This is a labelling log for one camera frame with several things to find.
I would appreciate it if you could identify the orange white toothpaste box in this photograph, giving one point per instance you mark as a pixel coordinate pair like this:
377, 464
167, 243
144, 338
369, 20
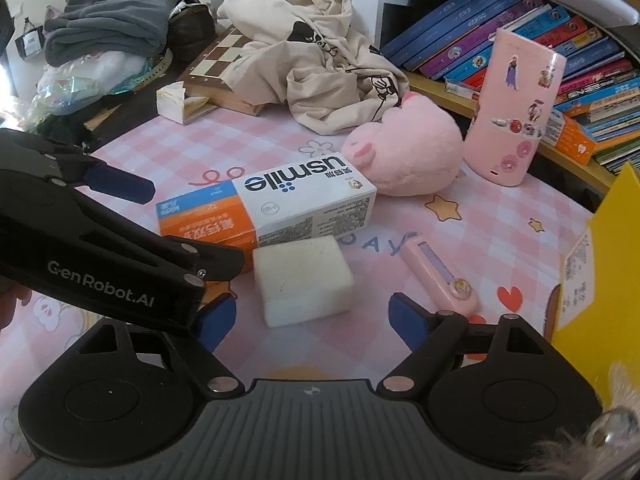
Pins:
300, 195

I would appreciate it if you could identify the orange white card box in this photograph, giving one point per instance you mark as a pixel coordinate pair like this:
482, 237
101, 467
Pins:
570, 137

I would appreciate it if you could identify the wooden chessboard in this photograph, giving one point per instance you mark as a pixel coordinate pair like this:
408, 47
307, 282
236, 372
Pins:
215, 62

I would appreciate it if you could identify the dark brown bag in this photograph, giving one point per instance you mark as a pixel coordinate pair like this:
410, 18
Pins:
192, 27

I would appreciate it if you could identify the yellow cardboard box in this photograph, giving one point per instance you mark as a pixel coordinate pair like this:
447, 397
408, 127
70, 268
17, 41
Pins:
615, 270

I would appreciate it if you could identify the fluffy charm with bell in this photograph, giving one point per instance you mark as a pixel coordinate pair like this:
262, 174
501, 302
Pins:
610, 430

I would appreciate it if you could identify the pink stickered cylinder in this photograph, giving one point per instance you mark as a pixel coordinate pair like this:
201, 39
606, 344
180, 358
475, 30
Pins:
500, 125

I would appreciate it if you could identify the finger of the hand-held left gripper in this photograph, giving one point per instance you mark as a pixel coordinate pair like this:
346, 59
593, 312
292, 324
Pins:
120, 182
220, 261

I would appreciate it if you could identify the grey folded cloth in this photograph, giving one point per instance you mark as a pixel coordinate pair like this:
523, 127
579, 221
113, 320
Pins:
100, 30

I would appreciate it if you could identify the pink plush toy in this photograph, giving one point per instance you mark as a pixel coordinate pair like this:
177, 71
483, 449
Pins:
410, 155

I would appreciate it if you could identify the pink utility knife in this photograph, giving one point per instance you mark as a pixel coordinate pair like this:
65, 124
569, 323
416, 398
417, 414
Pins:
435, 270

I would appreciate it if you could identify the crumpled clear plastic bag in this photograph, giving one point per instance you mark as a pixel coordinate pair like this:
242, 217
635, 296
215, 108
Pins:
75, 85

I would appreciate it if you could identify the white sponge block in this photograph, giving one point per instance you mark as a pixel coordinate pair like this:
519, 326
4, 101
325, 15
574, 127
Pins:
300, 280

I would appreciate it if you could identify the white wooden bookshelf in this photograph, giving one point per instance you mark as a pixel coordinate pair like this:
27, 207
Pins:
367, 5

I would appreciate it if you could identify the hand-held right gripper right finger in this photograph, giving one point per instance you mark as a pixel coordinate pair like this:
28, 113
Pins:
407, 320

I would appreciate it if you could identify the person's left hand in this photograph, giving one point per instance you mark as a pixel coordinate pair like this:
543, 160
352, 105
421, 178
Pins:
10, 305

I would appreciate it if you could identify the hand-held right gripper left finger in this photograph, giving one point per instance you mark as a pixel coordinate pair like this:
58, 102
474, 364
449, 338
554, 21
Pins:
216, 320

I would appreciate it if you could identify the row of colourful books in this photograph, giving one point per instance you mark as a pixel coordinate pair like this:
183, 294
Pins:
575, 55

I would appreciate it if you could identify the small white paper box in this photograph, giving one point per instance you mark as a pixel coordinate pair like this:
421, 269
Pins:
175, 102

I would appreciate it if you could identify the pink checked table mat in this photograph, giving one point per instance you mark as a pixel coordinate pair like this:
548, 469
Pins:
500, 240

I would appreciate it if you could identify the beige crumpled cloth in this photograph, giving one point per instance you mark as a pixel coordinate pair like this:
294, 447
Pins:
300, 60

